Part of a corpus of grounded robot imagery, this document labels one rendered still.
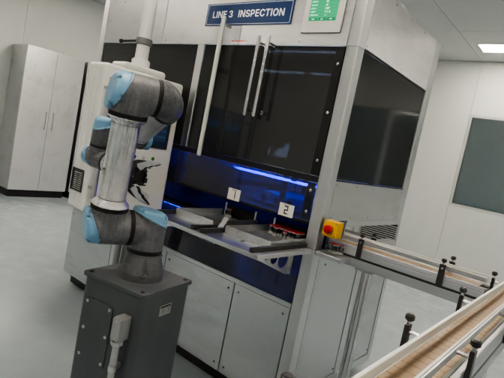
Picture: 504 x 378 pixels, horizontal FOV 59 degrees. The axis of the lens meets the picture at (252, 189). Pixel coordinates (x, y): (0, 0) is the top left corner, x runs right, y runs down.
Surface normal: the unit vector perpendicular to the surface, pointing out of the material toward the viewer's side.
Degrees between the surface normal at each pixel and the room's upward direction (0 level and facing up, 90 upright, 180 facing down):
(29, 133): 90
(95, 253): 90
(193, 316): 90
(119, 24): 90
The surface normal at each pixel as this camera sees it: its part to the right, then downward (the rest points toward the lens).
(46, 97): 0.76, 0.21
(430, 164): -0.62, -0.04
